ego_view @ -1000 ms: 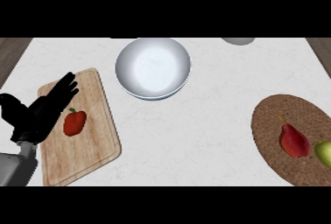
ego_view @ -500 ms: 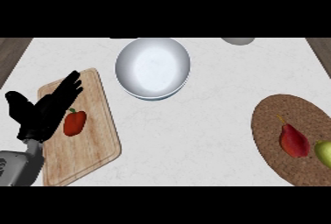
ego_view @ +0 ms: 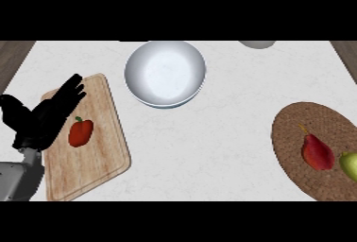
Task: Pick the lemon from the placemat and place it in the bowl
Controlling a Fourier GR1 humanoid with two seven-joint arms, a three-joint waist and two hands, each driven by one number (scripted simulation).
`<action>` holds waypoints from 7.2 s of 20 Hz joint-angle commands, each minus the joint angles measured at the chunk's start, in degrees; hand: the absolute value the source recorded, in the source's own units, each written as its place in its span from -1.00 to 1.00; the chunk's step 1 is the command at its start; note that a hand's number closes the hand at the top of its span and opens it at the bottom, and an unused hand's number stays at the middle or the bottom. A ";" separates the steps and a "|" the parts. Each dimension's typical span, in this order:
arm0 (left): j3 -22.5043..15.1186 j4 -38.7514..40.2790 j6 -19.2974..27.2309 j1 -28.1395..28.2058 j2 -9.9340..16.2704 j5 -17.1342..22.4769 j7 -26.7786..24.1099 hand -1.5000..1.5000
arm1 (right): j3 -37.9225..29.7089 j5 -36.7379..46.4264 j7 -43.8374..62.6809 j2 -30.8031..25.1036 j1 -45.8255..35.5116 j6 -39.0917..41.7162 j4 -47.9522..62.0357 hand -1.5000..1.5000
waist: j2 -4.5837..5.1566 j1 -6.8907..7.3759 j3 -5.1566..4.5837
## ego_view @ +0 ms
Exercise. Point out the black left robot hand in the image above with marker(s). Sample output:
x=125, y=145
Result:
x=45, y=118

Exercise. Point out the red pear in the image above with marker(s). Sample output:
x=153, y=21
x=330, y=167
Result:
x=320, y=152

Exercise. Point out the white bowl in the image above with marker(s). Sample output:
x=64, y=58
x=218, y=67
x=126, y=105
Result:
x=166, y=74

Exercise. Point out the pale grey round object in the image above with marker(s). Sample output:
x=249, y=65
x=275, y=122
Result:
x=258, y=44

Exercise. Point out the brown round woven placemat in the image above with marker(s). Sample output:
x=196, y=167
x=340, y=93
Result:
x=317, y=132

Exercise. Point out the wooden cutting board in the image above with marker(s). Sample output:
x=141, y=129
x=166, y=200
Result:
x=95, y=151

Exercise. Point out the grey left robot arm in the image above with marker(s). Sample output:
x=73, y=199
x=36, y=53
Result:
x=19, y=176

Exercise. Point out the red bell pepper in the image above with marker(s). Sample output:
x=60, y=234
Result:
x=81, y=132

